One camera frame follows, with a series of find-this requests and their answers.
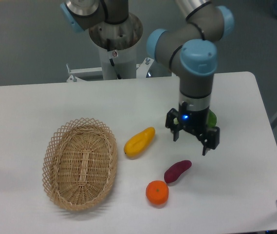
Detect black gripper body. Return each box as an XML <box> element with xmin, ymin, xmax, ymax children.
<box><xmin>178</xmin><ymin>102</ymin><xmax>209</xmax><ymax>139</ymax></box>

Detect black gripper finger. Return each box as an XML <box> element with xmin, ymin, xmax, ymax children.
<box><xmin>165</xmin><ymin>108</ymin><xmax>183</xmax><ymax>142</ymax></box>
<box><xmin>200</xmin><ymin>126</ymin><xmax>220</xmax><ymax>156</ymax></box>

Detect yellow mango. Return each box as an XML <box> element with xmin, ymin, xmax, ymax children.
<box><xmin>124</xmin><ymin>127</ymin><xmax>156</xmax><ymax>158</ymax></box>

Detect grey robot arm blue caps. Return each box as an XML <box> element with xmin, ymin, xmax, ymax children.
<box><xmin>60</xmin><ymin>0</ymin><xmax>235</xmax><ymax>153</ymax></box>

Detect green bok choy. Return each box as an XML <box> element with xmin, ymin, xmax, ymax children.
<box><xmin>173</xmin><ymin>110</ymin><xmax>217</xmax><ymax>128</ymax></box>

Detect purple sweet potato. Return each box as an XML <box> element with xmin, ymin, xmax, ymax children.
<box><xmin>164</xmin><ymin>160</ymin><xmax>192</xmax><ymax>184</ymax></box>

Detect orange mandarin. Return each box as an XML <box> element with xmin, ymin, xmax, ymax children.
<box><xmin>146</xmin><ymin>180</ymin><xmax>169</xmax><ymax>205</ymax></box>

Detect woven wicker basket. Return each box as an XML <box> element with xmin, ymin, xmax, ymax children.
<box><xmin>42</xmin><ymin>118</ymin><xmax>118</xmax><ymax>211</ymax></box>

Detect white metal base frame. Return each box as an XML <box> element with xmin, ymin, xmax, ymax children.
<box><xmin>66</xmin><ymin>57</ymin><xmax>173</xmax><ymax>82</ymax></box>

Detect black cable on pedestal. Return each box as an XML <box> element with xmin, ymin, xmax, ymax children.
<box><xmin>106</xmin><ymin>39</ymin><xmax>122</xmax><ymax>80</ymax></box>

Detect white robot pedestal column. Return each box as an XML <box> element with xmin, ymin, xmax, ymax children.
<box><xmin>98</xmin><ymin>46</ymin><xmax>136</xmax><ymax>80</ymax></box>

